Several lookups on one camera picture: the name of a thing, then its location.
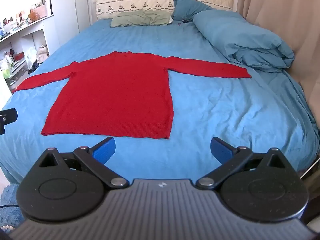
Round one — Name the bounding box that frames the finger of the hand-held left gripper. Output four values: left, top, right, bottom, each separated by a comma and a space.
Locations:
0, 108, 18, 135

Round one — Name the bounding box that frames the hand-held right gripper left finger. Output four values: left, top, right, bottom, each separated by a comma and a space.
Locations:
37, 137, 130, 189

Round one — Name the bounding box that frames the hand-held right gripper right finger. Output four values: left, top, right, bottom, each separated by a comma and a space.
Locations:
196, 137, 290, 190

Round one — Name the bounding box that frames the red knit sweater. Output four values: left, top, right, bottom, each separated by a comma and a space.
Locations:
12, 51, 252, 140

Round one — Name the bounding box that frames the blue bed sheet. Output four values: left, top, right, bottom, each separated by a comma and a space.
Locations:
0, 19, 320, 184

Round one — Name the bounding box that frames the green white bottle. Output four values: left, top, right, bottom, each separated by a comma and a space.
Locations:
2, 54, 14, 73

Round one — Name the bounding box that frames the beige bag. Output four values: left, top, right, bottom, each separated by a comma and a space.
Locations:
36, 45, 50, 64

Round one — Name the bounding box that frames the wooden shelf with items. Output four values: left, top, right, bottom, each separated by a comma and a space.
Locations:
0, 12, 60, 95

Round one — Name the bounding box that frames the brown plush toy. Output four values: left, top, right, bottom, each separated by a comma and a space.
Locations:
27, 9, 40, 22

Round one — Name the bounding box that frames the pink storage box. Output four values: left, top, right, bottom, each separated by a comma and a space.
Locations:
34, 4, 48, 18

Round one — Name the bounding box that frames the blue duvet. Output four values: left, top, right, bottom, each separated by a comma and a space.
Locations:
194, 10, 295, 73

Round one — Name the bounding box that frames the white wardrobe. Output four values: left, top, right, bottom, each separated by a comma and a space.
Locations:
49, 0, 88, 51

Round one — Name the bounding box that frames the grey-green folded cloth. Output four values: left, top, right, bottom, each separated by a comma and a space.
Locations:
110, 10, 172, 27

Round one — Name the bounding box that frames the dark teal cloth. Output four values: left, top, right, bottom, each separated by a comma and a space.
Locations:
171, 0, 215, 22

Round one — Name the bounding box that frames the beige curtain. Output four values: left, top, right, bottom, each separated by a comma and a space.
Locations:
236, 0, 320, 127

